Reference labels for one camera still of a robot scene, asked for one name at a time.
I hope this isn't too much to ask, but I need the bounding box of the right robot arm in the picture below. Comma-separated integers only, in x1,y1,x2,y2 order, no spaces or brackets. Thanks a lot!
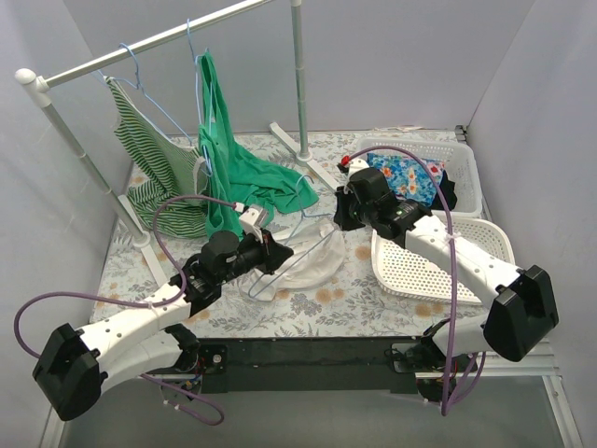
334,159,559,371

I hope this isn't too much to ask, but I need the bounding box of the black garment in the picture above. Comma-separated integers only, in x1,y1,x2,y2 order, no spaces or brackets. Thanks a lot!
429,172,458,211

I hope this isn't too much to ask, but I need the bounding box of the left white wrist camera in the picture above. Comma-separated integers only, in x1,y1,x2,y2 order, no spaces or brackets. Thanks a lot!
232,202,270,239

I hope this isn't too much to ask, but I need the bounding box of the floral patterned table mat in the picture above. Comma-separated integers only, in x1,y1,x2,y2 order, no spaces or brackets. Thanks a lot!
98,129,465,339

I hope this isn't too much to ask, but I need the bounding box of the blue wire hanger with striped top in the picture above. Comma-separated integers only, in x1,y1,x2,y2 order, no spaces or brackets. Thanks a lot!
97,42,193,146

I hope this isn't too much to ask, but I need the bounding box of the blue floral garment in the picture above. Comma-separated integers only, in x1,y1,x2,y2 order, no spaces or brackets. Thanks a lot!
367,152,446,208

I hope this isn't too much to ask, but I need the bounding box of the white clothes rack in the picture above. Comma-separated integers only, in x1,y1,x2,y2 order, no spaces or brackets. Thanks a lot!
13,0,344,288

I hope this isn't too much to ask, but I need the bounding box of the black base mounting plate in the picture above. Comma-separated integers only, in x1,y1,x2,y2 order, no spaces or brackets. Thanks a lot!
199,336,441,394

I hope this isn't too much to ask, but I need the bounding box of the white laundry basket upright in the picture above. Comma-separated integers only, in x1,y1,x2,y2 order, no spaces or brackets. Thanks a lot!
355,136,482,218

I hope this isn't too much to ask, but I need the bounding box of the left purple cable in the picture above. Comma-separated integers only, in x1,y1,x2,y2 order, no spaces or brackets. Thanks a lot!
13,195,225,427

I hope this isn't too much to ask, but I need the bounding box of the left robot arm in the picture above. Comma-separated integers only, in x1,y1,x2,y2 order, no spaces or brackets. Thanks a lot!
33,231,294,421

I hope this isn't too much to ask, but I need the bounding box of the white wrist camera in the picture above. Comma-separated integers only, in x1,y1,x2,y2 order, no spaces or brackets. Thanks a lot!
232,202,270,239
339,156,369,177

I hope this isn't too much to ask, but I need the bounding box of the white tank top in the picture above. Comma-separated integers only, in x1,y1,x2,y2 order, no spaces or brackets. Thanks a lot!
240,218,345,302

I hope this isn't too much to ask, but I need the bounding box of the green striped tank top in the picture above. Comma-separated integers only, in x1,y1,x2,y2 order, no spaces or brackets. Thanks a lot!
105,77,209,239

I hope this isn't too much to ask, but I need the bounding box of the green t-shirt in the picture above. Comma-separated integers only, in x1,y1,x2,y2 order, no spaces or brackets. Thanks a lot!
198,52,319,223

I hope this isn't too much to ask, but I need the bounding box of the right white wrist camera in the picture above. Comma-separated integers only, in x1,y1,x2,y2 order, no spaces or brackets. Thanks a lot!
339,156,369,177

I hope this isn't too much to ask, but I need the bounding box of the white laundry basket tipped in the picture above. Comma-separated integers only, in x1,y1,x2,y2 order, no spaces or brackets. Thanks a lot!
371,217,519,303

